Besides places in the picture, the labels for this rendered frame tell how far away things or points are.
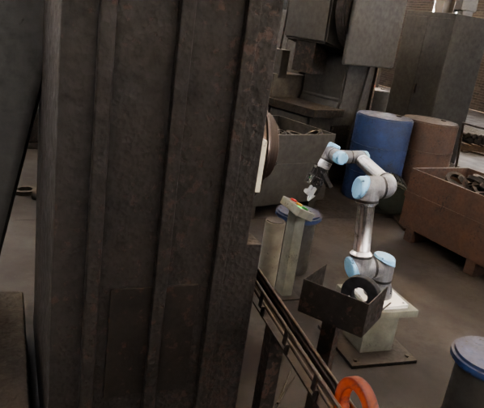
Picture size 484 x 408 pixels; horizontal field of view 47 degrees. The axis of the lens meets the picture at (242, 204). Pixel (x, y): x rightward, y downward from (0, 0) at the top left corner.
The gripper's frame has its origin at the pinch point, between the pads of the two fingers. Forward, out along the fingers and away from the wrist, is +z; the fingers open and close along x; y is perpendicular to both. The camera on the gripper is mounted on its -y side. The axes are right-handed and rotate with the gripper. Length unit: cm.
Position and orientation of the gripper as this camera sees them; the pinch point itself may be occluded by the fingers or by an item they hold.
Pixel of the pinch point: (309, 199)
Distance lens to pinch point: 331.2
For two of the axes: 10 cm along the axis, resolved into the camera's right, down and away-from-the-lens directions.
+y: -8.2, -3.3, -4.8
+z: -4.4, 8.8, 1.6
